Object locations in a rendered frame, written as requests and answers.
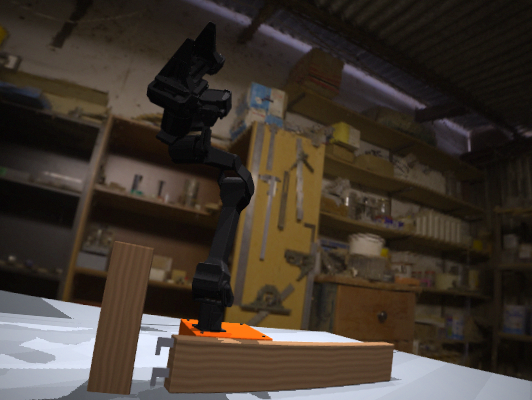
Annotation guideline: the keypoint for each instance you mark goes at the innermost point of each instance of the brown wooden post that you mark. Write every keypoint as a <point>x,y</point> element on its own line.
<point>120,319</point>

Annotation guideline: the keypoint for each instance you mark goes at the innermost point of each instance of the wooden side rail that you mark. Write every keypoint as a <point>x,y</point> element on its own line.
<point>219,365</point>

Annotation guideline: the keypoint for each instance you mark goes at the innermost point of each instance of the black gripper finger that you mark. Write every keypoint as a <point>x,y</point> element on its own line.
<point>205,44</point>
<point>176,73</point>

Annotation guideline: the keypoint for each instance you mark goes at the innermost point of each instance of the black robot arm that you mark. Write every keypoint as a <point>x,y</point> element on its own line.
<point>211,278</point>

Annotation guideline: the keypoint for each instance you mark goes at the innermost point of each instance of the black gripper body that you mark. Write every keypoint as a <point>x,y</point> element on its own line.
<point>176,103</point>

